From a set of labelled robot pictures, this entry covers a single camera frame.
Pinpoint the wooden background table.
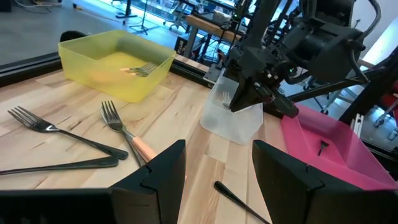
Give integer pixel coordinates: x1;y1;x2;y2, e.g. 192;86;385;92
185;14;245;43

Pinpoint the red plastic bin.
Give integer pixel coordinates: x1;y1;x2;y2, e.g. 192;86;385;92
280;104;398;191

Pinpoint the clear plastic bin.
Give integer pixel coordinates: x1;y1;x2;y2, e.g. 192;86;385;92
200;74;265;146

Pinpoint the yellow plastic bin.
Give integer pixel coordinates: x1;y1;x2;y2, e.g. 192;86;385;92
58;29;177;104

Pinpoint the orange-handled silver fork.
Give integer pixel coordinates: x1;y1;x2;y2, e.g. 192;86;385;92
119;67;150;78
129;61;159;74

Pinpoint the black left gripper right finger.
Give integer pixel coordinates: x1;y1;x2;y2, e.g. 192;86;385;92
252;140;327;224

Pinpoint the black clamp mount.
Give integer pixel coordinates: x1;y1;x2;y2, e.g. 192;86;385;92
59;30;88;44

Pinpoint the orange-handled dark-headed fork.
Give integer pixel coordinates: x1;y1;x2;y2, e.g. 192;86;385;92
99;100;159;167

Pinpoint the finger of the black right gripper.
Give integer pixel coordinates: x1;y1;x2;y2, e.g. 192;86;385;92
229;76;265;113
259;83;301;119

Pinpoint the white-handled silver fork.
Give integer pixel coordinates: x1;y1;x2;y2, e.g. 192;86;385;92
221;90;233;110

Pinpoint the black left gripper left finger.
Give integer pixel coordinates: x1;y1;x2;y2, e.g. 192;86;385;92
109;139;187;224

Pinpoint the black floor stand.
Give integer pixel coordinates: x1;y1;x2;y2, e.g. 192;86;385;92
115;0;138;19

